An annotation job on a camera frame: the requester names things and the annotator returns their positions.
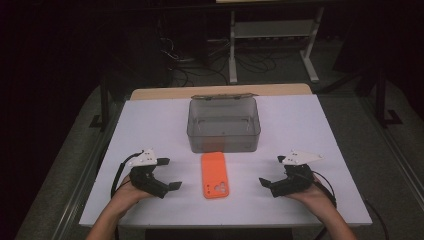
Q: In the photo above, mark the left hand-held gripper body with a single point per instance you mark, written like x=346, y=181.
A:
x=146, y=181

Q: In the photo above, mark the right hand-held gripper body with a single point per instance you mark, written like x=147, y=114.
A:
x=293, y=183

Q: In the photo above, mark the orange phone case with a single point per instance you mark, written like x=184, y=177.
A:
x=215, y=175

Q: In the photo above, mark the grey transparent plastic box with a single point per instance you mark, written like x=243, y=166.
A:
x=223, y=133

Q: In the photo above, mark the person's left hand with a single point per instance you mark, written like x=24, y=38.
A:
x=128, y=196

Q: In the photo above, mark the person's right hand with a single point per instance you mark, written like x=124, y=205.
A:
x=315, y=198

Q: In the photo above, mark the white table board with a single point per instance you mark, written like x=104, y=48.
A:
x=150, y=126

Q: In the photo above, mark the wooden table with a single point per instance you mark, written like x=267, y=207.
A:
x=160, y=92

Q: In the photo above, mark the black metal stand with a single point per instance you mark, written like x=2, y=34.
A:
x=381, y=100
x=104, y=106

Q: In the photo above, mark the aluminium floor rail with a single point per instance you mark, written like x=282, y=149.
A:
x=396, y=156
x=80, y=193

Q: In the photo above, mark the grey metal desk frame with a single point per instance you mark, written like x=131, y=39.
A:
x=273, y=29

